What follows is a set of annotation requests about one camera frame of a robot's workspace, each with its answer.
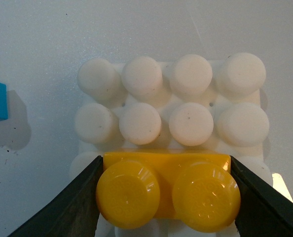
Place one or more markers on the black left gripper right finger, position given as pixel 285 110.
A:
pixel 264 212

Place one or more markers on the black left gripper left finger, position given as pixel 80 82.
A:
pixel 72 213

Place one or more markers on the yellow two-stud block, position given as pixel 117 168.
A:
pixel 195 187

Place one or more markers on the white studded base block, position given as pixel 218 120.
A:
pixel 189 104

